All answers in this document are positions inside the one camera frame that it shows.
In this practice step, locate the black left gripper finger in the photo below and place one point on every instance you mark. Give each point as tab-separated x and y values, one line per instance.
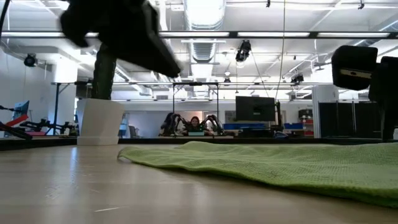
161	59

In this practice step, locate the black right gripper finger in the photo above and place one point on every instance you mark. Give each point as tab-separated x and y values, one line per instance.
390	124

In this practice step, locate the green microfiber towel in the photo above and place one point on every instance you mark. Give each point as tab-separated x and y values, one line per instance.
264	165

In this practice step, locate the black background robot arm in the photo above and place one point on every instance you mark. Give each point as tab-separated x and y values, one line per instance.
40	126
14	131
214	124
171	124

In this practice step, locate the black room partition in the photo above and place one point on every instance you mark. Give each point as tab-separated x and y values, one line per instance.
348	119

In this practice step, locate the green cactus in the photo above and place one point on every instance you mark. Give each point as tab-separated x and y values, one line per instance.
104	81

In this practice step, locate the person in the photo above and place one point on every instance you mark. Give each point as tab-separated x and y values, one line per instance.
195	124

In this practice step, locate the black crossbar with light strips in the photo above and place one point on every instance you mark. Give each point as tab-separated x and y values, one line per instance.
233	34

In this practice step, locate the shelf with red bins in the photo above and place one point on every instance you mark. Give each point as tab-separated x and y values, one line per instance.
306	119

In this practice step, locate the white plant pot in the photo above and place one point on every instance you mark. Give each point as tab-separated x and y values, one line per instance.
99	124

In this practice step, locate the blue storage bin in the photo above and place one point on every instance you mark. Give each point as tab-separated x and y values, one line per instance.
293	126

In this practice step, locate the black computer monitor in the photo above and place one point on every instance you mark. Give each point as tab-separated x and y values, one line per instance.
255	108

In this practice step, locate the small background potted plant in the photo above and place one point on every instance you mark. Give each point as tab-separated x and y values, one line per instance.
73	129

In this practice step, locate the blue background monitor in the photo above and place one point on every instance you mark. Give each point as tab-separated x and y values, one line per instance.
21	111

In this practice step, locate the red background panel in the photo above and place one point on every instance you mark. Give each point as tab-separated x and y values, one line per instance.
17	120

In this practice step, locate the black background rig frame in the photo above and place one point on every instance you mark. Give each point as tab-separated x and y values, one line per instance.
195	83

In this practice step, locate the silver ceiling air duct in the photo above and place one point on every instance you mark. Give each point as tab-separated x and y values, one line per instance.
203	12

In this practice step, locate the black ceiling camera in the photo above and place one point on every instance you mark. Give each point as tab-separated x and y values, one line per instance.
243	51
297	78
30	60

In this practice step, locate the black metal table frame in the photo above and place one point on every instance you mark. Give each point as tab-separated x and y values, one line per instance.
37	143

